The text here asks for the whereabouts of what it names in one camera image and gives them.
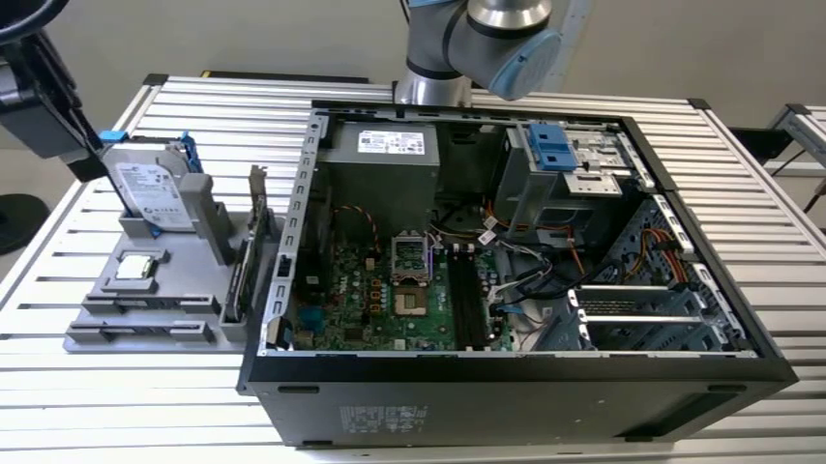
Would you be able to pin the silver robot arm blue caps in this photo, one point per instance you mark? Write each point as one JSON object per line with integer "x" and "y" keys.
{"x": 451, "y": 38}

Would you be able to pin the black RAM slot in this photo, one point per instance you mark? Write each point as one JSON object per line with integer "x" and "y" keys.
{"x": 457, "y": 295}
{"x": 479, "y": 295}
{"x": 471, "y": 295}
{"x": 465, "y": 295}

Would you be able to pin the hard disk in blue carrier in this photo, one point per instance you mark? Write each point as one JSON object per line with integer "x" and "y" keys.
{"x": 142, "y": 183}

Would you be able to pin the black round object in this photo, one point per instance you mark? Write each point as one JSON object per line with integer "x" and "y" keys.
{"x": 19, "y": 217}

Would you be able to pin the black flat bar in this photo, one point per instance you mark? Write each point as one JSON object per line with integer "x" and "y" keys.
{"x": 285, "y": 76}

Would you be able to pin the silver CPU chip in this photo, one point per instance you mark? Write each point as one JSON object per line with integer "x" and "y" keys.
{"x": 135, "y": 267}

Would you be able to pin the grey parts rack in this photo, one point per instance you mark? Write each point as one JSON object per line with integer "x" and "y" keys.
{"x": 180, "y": 270}

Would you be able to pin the graphics card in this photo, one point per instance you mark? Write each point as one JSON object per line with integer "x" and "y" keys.
{"x": 242, "y": 290}

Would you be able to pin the grey power supply unit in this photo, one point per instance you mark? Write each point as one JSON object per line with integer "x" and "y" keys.
{"x": 381, "y": 183}

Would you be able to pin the green motherboard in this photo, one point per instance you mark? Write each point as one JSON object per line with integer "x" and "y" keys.
{"x": 362, "y": 333}

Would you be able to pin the CPU socket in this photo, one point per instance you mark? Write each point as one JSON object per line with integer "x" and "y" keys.
{"x": 413, "y": 302}

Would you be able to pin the metal disk bay cage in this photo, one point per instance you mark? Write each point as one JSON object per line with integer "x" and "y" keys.
{"x": 535, "y": 193}

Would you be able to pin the blue disk bay latch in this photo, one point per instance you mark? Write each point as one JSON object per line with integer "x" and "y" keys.
{"x": 549, "y": 145}

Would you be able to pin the black PC case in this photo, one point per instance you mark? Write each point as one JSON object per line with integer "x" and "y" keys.
{"x": 451, "y": 411}

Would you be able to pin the silver slatted disk bay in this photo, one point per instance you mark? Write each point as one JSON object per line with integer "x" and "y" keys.
{"x": 645, "y": 295}

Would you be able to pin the metal slat side table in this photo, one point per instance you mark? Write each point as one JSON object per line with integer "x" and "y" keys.
{"x": 800, "y": 121}

